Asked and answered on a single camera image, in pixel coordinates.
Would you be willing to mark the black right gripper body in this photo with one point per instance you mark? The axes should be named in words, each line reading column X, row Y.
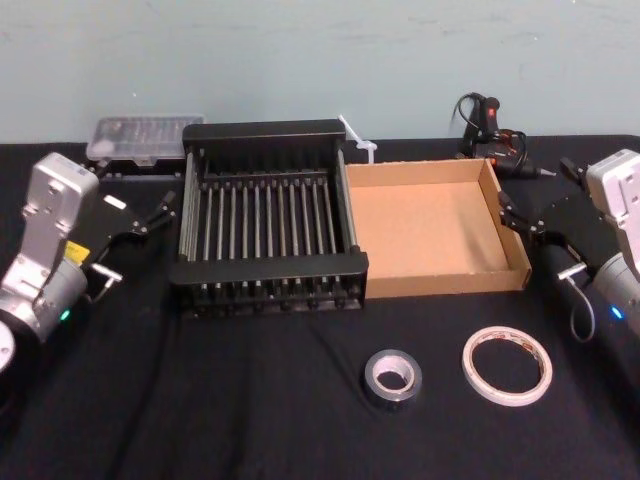
column 575, row 225

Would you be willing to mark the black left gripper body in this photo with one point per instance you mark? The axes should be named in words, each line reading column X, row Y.
column 117, row 220

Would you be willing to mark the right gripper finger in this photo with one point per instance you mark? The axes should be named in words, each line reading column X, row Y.
column 520, row 217
column 574, row 171

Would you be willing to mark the roll of white tape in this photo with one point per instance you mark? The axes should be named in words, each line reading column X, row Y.
column 468, row 362

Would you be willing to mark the roll of silver tape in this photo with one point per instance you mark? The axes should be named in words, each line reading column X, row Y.
column 372, row 385

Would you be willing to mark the clear plastic case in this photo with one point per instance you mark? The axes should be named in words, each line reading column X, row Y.
column 145, row 135

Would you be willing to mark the shallow brown cardboard tray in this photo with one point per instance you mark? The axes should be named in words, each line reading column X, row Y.
column 425, row 225

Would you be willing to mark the black rack with steel bars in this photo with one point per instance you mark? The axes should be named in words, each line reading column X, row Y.
column 265, row 280

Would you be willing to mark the black table cloth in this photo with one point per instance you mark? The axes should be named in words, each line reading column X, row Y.
column 250, row 400

